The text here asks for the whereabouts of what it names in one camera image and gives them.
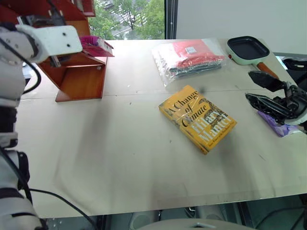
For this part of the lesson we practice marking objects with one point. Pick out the mint green frying pan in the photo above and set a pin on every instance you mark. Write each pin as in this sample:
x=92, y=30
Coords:
x=248, y=49

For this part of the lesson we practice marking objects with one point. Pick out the purple plastic bag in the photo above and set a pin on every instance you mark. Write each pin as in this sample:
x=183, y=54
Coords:
x=279, y=127

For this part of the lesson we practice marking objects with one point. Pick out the clear plastic bag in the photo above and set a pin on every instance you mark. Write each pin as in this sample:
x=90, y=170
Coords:
x=165, y=64

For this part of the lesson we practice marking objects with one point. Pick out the yellow hardcover book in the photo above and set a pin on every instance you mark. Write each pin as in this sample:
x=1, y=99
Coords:
x=196, y=119

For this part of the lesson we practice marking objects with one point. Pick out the dark window frame post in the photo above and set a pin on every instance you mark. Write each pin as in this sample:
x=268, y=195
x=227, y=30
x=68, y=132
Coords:
x=170, y=19

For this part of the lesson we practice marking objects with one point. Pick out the folded red garment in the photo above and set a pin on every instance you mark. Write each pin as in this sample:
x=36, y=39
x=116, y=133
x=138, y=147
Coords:
x=199, y=54

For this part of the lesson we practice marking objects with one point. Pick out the magenta book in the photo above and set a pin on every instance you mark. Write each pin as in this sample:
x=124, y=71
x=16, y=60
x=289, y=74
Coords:
x=98, y=49

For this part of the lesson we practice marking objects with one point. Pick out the black chair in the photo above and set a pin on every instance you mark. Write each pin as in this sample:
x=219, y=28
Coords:
x=296, y=65

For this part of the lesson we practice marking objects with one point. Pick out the grey rounded shape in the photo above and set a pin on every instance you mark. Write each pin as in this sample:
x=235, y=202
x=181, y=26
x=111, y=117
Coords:
x=144, y=219

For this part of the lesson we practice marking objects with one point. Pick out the black table leg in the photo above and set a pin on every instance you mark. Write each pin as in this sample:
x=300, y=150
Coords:
x=245, y=215

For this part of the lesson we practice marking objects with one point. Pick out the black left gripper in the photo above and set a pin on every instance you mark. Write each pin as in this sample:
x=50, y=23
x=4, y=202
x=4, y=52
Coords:
x=38, y=20

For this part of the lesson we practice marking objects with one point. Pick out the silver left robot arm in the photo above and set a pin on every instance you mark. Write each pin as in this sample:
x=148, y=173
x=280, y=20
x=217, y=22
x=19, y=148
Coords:
x=9, y=79

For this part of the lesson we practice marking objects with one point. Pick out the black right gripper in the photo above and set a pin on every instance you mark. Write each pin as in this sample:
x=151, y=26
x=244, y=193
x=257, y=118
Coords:
x=292, y=100

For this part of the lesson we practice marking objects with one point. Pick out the folded dark garment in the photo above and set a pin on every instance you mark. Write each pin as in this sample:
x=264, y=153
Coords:
x=192, y=70

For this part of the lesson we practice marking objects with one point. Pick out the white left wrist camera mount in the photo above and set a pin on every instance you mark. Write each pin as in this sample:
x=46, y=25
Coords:
x=52, y=42

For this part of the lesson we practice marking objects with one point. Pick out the wooden bookshelf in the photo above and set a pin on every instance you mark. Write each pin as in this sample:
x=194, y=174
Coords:
x=81, y=83

